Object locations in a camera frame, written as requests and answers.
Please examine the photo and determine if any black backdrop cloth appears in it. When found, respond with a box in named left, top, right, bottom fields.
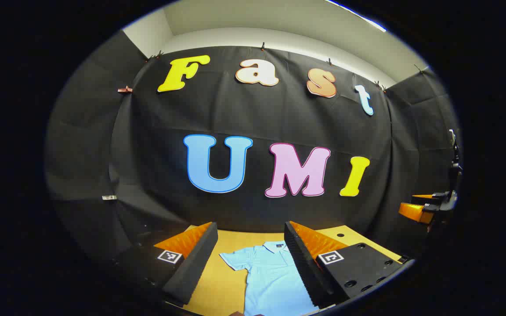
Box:
left=44, top=31, right=462, bottom=264

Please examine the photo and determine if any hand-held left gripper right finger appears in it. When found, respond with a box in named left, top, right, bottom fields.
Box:
left=284, top=221, right=415, bottom=310

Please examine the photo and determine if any light blue T-shirt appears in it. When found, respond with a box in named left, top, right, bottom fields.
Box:
left=219, top=241, right=319, bottom=316

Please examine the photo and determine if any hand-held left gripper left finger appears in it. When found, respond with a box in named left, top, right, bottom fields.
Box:
left=112, top=222, right=219, bottom=308

